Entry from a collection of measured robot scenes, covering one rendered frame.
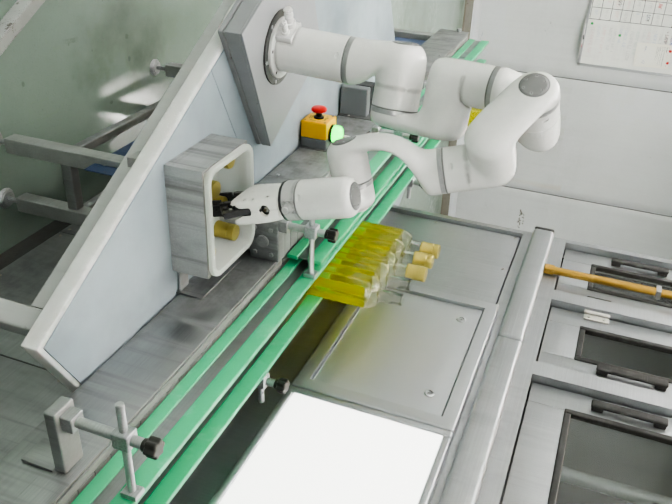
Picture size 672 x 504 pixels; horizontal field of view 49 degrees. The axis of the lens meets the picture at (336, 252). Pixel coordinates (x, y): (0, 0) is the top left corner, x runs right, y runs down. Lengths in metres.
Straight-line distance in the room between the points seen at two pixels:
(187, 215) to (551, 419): 0.84
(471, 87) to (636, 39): 5.96
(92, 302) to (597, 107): 6.62
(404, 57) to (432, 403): 0.68
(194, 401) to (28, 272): 0.89
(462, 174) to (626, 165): 6.42
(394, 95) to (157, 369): 0.68
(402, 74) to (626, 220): 6.57
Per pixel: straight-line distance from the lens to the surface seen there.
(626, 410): 1.67
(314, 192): 1.32
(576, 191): 7.85
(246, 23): 1.47
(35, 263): 2.09
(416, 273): 1.67
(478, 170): 1.32
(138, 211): 1.32
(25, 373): 1.71
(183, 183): 1.36
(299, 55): 1.55
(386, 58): 1.49
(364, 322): 1.73
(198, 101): 1.44
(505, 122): 1.29
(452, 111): 1.46
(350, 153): 1.35
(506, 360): 1.68
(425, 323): 1.74
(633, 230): 7.99
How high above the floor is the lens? 1.46
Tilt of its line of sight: 18 degrees down
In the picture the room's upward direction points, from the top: 103 degrees clockwise
